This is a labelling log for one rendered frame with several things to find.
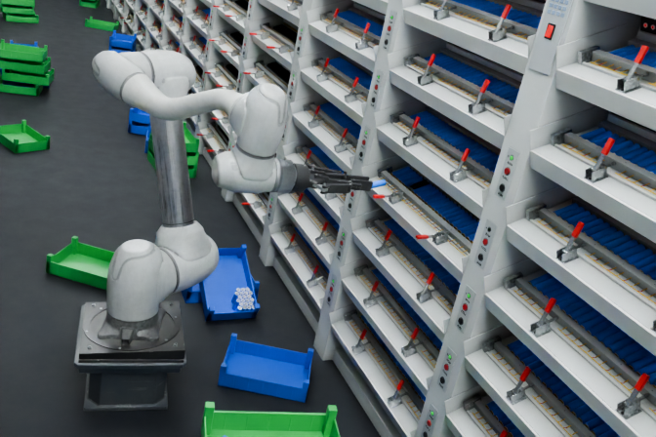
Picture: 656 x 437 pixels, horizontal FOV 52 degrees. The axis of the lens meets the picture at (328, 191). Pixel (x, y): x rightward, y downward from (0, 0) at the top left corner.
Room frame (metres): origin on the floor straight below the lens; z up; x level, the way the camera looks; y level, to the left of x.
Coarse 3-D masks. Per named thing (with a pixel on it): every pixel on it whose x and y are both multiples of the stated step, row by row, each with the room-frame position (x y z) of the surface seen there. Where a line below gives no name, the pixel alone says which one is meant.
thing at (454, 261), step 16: (384, 160) 2.15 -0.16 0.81; (400, 160) 2.18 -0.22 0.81; (368, 176) 2.13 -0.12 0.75; (368, 192) 2.10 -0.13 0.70; (384, 192) 2.03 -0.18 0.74; (384, 208) 2.00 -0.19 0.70; (400, 208) 1.93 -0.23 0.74; (400, 224) 1.91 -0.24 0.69; (416, 224) 1.83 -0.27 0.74; (416, 240) 1.82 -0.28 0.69; (432, 256) 1.74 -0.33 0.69; (448, 256) 1.67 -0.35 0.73; (464, 256) 1.66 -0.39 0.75
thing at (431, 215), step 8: (384, 176) 2.10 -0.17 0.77; (392, 184) 2.05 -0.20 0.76; (400, 184) 2.02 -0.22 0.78; (408, 192) 1.97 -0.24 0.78; (416, 200) 1.92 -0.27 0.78; (416, 208) 1.90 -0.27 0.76; (424, 208) 1.87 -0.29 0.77; (432, 216) 1.83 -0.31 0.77; (440, 224) 1.79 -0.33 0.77; (448, 224) 1.77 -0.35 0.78; (456, 232) 1.73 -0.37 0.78; (456, 240) 1.72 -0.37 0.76; (464, 240) 1.69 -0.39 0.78; (456, 248) 1.68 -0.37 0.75; (464, 248) 1.68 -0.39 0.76
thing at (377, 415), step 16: (288, 272) 2.64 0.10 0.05; (288, 288) 2.58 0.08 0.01; (304, 304) 2.42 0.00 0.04; (336, 352) 2.13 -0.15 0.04; (352, 368) 2.05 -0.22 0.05; (352, 384) 1.99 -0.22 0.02; (368, 400) 1.89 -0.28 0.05; (368, 416) 1.87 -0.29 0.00; (384, 416) 1.82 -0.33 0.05; (384, 432) 1.77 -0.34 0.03
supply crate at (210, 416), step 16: (208, 416) 1.19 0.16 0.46; (224, 416) 1.22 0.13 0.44; (240, 416) 1.23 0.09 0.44; (256, 416) 1.24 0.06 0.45; (272, 416) 1.25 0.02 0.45; (288, 416) 1.25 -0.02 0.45; (304, 416) 1.26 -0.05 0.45; (320, 416) 1.27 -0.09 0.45; (208, 432) 1.19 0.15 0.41; (224, 432) 1.21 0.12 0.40; (240, 432) 1.22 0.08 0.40; (256, 432) 1.23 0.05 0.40; (272, 432) 1.24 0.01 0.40; (288, 432) 1.25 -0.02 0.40; (304, 432) 1.26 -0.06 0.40; (320, 432) 1.27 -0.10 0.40; (336, 432) 1.23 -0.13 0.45
